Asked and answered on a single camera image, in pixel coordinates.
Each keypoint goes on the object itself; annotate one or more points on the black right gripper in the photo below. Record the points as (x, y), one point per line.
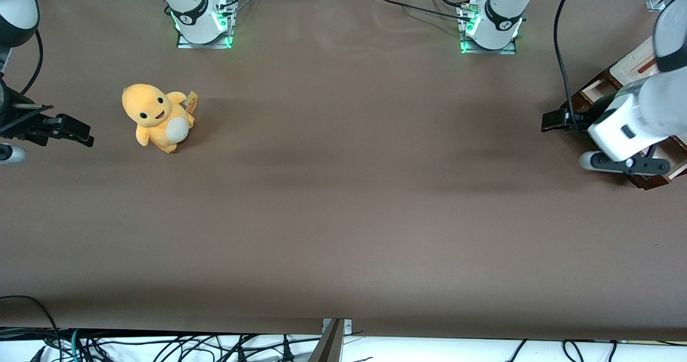
(12, 119)

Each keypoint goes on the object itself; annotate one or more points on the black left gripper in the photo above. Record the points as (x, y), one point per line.
(580, 119)

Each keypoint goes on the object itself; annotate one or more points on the dark wooden drawer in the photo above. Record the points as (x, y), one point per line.
(647, 182)

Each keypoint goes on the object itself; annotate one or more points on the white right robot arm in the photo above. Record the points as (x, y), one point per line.
(196, 13)

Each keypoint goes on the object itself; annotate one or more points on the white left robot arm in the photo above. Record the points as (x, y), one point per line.
(617, 128)

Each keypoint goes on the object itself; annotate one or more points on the orange plush toy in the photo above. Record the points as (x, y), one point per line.
(155, 109)

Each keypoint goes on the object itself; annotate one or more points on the brown table cover sheet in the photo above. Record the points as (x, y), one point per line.
(343, 190)

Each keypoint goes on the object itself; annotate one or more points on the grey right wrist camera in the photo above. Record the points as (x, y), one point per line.
(11, 153)

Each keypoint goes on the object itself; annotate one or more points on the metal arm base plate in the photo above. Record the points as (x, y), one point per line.
(485, 51)
(204, 45)

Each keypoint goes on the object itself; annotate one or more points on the small metal bracket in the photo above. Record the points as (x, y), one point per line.
(348, 327)

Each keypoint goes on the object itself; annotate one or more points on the dark camera mount post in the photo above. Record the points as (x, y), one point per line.
(330, 346)

